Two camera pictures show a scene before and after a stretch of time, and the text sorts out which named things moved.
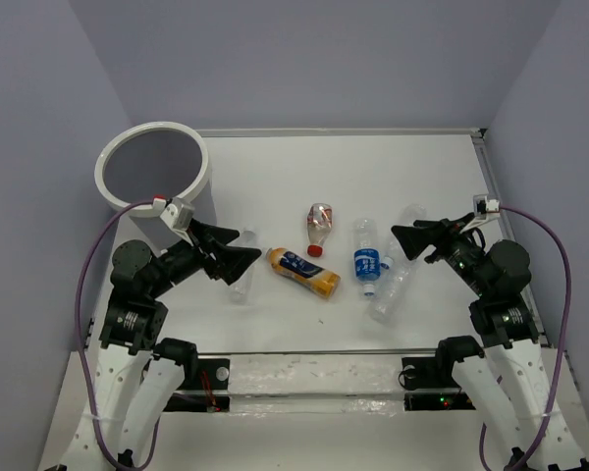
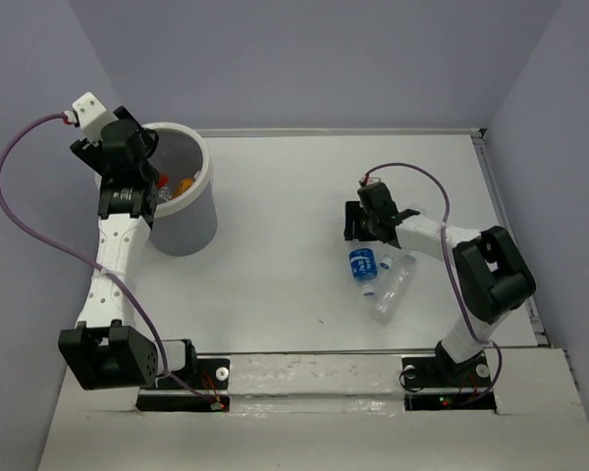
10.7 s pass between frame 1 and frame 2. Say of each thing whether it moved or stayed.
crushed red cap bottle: moved
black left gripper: moved
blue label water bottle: stayed
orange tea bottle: moved
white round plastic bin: stayed
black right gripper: moved
